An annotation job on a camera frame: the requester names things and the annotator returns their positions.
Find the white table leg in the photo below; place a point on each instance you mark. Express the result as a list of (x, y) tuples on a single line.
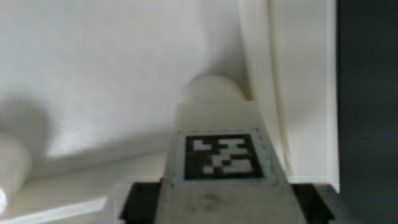
[(224, 185)]

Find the white fence right piece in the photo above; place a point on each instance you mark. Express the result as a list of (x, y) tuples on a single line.
[(288, 34)]

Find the white square tabletop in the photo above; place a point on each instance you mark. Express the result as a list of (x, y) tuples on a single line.
[(98, 57)]

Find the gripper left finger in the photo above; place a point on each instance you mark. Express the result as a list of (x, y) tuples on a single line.
[(139, 209)]

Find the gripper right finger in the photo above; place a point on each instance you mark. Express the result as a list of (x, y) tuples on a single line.
[(313, 206)]

